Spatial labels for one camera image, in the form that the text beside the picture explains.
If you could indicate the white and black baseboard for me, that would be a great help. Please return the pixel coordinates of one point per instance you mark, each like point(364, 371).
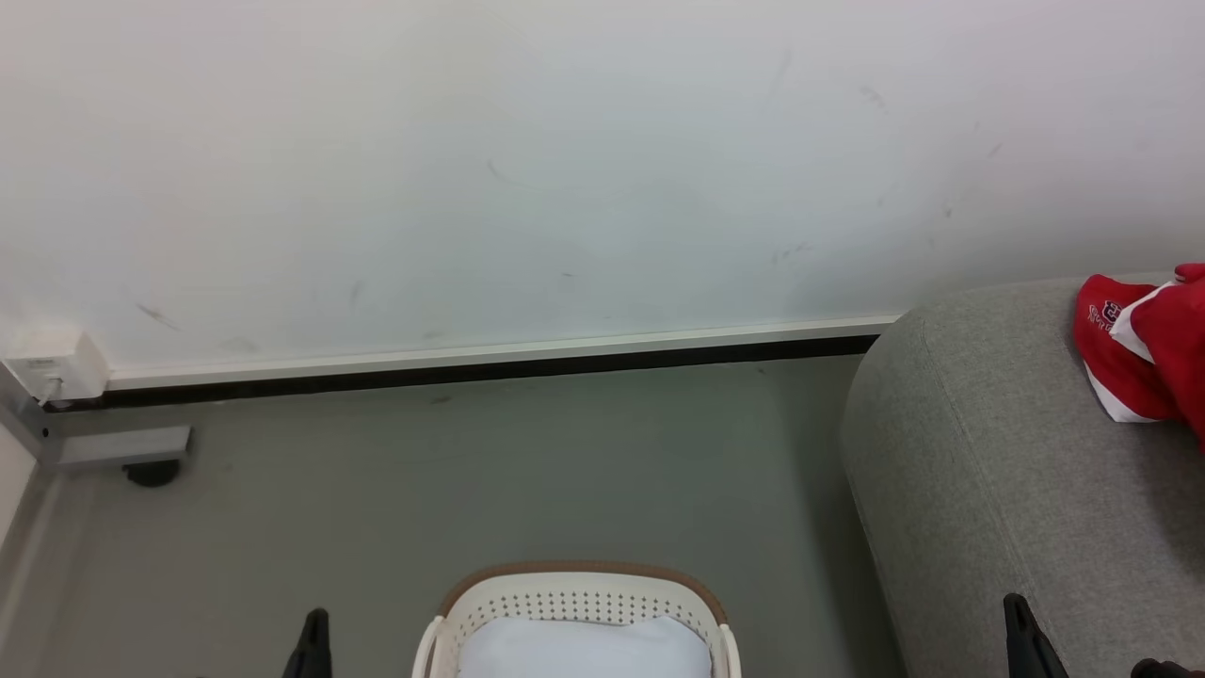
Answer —
point(471, 365)

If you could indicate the red garment with white trim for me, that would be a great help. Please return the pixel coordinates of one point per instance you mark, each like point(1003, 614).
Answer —
point(1144, 358)

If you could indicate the grey metal frame leg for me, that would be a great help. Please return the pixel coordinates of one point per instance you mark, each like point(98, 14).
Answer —
point(122, 447)

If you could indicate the white cloth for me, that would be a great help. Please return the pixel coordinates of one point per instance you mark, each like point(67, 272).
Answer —
point(584, 650)

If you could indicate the grey fabric sofa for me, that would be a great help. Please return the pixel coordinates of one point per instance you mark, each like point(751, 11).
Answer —
point(988, 490)

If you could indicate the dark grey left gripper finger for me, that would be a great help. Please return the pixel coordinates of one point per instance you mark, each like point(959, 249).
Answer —
point(323, 650)
point(299, 659)

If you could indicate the white perforated laundry basket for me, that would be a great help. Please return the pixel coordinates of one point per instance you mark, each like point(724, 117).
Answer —
point(565, 595)

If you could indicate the white wall socket box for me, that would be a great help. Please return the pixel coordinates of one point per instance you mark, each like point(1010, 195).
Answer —
point(61, 367)

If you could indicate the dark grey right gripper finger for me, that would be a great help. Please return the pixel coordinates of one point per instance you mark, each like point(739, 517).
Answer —
point(1021, 645)
point(1047, 657)

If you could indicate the black caster wheel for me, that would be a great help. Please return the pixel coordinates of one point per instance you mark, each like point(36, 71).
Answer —
point(151, 473)

